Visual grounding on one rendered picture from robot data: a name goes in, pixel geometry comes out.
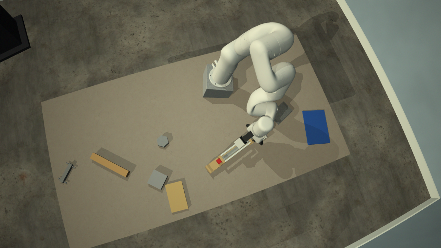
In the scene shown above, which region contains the blue flat rectangular slab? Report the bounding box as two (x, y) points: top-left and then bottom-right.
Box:
(302, 110), (330, 145)

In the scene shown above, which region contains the tan wooden batten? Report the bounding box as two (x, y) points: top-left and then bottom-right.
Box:
(90, 152), (130, 177)

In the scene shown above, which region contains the grey bar with cross pins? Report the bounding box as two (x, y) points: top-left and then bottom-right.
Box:
(58, 163), (75, 183)

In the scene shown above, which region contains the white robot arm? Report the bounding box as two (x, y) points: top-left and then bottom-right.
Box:
(209, 22), (296, 149)

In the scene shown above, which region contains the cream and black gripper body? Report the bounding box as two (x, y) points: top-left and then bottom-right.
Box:
(247, 122), (265, 143)

